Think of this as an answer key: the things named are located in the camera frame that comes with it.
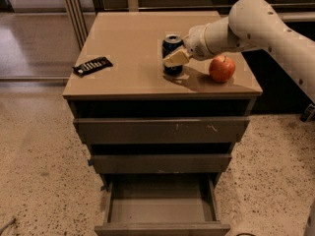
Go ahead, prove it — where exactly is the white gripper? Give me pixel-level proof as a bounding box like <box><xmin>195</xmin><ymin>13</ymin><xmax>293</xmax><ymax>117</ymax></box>
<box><xmin>162</xmin><ymin>25</ymin><xmax>214</xmax><ymax>67</ymax></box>

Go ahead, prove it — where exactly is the blue pepsi can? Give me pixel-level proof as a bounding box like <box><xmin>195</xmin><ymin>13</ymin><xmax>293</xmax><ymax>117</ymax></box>
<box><xmin>161</xmin><ymin>34</ymin><xmax>183</xmax><ymax>76</ymax></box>

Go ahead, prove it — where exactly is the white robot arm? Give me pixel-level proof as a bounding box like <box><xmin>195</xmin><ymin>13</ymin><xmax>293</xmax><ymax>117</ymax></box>
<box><xmin>162</xmin><ymin>0</ymin><xmax>315</xmax><ymax>102</ymax></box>

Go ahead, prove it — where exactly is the top grey drawer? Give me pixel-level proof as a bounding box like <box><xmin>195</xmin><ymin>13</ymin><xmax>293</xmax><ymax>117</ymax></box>
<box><xmin>74</xmin><ymin>117</ymin><xmax>249</xmax><ymax>145</ymax></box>

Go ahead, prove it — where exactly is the grey drawer cabinet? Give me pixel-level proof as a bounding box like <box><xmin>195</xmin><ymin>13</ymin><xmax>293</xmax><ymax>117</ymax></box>
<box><xmin>62</xmin><ymin>11</ymin><xmax>264</xmax><ymax>236</ymax></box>

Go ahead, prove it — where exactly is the middle grey drawer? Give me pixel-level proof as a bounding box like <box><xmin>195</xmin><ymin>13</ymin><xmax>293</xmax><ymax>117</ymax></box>
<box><xmin>89</xmin><ymin>154</ymin><xmax>231</xmax><ymax>174</ymax></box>

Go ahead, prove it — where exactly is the bottom grey open drawer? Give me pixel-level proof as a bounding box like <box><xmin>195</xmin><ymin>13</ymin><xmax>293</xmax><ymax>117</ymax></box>
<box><xmin>94</xmin><ymin>174</ymin><xmax>230</xmax><ymax>236</ymax></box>

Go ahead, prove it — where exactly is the red apple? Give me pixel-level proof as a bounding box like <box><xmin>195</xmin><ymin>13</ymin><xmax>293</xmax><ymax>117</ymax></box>
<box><xmin>209</xmin><ymin>55</ymin><xmax>235</xmax><ymax>83</ymax></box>

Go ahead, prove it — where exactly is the black snack bar wrapper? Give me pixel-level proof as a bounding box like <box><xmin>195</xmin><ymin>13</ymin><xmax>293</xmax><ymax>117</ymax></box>
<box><xmin>72</xmin><ymin>56</ymin><xmax>113</xmax><ymax>77</ymax></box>

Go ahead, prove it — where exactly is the dark object on floor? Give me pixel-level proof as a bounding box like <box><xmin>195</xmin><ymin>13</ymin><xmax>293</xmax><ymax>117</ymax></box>
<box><xmin>300</xmin><ymin>104</ymin><xmax>315</xmax><ymax>122</ymax></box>

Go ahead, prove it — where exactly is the grey cable on floor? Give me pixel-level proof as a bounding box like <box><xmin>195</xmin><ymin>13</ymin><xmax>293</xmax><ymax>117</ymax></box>
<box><xmin>0</xmin><ymin>215</ymin><xmax>17</xmax><ymax>234</ymax></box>

